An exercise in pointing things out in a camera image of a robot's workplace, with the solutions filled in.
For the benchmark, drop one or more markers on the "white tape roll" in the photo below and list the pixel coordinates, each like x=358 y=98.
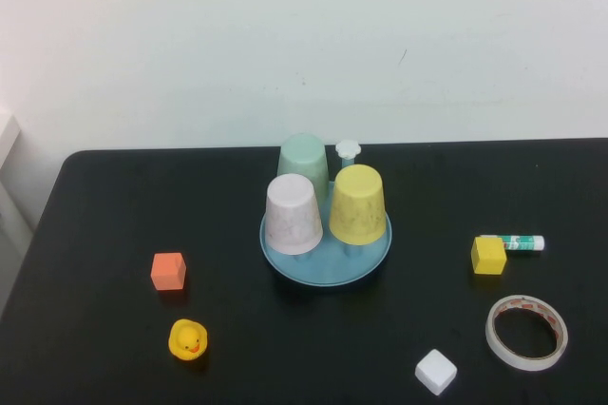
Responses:
x=522 y=363

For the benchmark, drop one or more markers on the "green white glue stick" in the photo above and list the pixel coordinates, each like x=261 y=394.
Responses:
x=522 y=243

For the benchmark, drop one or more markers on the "yellow rubber duck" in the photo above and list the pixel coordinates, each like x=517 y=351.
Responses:
x=187 y=338

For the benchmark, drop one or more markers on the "blue cup stand tray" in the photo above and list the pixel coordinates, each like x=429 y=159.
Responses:
x=328 y=267

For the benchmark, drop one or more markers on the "orange cube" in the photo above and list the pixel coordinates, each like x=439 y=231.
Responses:
x=167 y=272

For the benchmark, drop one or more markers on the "yellow plastic cup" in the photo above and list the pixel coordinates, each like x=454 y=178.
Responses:
x=356 y=210

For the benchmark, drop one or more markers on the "yellow cube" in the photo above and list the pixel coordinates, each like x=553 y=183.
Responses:
x=489 y=256

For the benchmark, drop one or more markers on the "white speckled plastic cup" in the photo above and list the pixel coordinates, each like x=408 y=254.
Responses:
x=292 y=215

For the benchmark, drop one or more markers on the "pale green plastic cup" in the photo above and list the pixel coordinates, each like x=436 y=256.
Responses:
x=304 y=158

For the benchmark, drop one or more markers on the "white cube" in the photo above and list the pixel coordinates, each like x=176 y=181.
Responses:
x=436 y=372

